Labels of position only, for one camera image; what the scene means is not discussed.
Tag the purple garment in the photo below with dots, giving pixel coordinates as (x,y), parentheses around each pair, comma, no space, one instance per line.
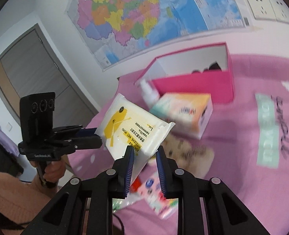
(0,134)

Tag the dark cloth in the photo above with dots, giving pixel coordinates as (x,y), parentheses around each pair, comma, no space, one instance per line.
(0,162)

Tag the white wall socket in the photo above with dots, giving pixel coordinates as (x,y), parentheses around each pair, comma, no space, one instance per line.
(261,6)
(284,11)

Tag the black cloth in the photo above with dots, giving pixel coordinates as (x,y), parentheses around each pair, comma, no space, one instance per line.
(214,66)

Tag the white light switch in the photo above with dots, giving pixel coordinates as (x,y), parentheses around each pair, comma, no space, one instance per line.
(9,127)

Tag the person's left hand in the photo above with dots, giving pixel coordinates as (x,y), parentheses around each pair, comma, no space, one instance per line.
(55,172)

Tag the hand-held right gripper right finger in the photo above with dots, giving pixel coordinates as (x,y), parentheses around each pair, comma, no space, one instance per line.
(161,173)

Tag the white yellow wet wipes pack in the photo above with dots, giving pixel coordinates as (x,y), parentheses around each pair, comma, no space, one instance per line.
(125,124)

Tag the colourful wall map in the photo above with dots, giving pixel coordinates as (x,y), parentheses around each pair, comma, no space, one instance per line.
(134,17)

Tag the person's left forearm beige sleeve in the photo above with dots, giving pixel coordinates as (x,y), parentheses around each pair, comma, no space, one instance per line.
(7,195)

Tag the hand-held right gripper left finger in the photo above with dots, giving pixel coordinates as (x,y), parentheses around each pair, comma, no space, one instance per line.
(129,171)

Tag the pink cardboard box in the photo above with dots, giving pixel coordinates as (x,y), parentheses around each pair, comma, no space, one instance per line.
(196,88)

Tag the white spray bottle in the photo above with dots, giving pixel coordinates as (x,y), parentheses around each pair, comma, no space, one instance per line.
(148,94)

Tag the grey wooden door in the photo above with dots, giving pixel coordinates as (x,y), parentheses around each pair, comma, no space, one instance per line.
(36,73)

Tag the pink red snack packet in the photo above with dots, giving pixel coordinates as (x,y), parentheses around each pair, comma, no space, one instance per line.
(149,193)

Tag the beige plush toy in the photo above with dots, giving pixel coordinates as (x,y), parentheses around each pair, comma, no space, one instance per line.
(191,154)

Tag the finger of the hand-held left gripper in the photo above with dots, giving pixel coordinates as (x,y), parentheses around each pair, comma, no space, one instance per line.
(85,131)
(85,143)

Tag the orange teal tissue box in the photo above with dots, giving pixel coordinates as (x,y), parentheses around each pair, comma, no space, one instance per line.
(183,110)

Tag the beige tape strip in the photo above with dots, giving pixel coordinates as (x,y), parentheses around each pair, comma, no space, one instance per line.
(256,28)

